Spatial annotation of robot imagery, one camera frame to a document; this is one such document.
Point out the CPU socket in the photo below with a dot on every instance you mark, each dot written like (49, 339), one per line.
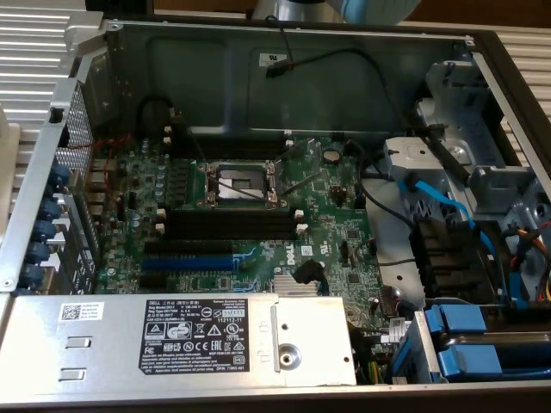
(241, 185)

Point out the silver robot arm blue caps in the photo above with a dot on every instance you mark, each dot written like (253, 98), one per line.
(275, 8)

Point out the blue expansion slot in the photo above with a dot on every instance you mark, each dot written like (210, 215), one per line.
(189, 263)

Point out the black ribbed fan shroud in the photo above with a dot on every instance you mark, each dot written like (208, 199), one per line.
(447, 258)

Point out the silver power supply unit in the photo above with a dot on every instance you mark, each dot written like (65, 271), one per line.
(107, 340)

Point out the short black expansion slot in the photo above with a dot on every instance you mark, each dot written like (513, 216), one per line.
(152, 281)

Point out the silver aluminium corner bracket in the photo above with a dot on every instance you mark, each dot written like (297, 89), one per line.
(84, 32)

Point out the black power supply label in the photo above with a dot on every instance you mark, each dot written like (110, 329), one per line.
(193, 335)

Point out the grey metal disk bay cage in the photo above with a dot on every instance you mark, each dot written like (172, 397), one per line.
(495, 185)

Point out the metal rear port block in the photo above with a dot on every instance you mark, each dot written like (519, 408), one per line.
(101, 180)

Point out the long black expansion slot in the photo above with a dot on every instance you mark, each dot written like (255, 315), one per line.
(189, 247)

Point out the open PC case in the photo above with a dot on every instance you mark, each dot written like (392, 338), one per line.
(301, 99)

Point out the round coin battery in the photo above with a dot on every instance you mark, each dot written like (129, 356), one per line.
(332, 155)

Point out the thin metal locking lever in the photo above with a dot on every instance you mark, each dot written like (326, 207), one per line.
(299, 183)
(237, 188)

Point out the green Dell motherboard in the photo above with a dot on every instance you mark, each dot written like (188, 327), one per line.
(327, 215)

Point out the silver finned chipset heatsink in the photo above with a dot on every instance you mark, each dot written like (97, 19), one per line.
(297, 286)

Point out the white barcode sticker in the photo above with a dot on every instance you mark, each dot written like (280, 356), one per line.
(81, 311)

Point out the blue card retention clip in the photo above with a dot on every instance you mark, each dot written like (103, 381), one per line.
(46, 230)
(32, 274)
(52, 208)
(39, 251)
(61, 176)

